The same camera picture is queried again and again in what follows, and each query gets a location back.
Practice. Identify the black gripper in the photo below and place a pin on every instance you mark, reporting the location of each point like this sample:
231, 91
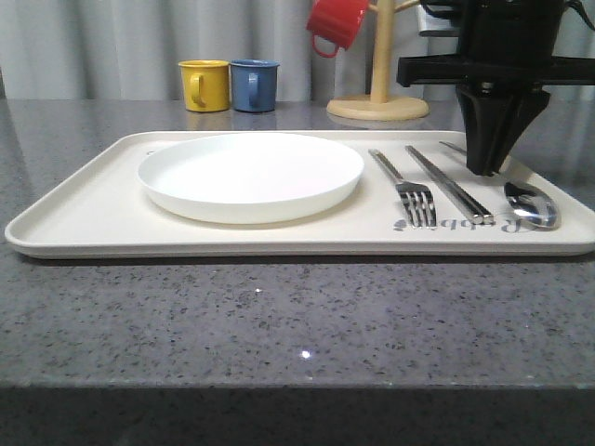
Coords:
502, 45

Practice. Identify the silver metal spoon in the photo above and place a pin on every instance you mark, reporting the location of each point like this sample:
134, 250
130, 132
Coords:
532, 206

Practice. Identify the silver metal fork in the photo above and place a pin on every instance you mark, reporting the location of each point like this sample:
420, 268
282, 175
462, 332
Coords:
417, 199

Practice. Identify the white round plate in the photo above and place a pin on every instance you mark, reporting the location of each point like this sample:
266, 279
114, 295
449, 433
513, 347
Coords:
251, 178

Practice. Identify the wooden mug tree stand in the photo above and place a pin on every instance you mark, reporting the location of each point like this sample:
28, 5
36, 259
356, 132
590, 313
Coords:
380, 104

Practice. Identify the red enamel mug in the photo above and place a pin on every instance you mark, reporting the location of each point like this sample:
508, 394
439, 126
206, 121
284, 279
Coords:
337, 22

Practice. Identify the blue enamel mug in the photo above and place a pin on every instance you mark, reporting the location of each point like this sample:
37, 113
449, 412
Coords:
254, 84

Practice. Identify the yellow enamel mug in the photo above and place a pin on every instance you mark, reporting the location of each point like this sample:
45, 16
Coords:
205, 84

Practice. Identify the cream rectangular serving tray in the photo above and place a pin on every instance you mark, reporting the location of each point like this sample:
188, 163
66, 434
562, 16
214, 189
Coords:
101, 211

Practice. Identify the grey pleated curtain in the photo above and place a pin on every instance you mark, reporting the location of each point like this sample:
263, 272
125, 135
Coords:
131, 49

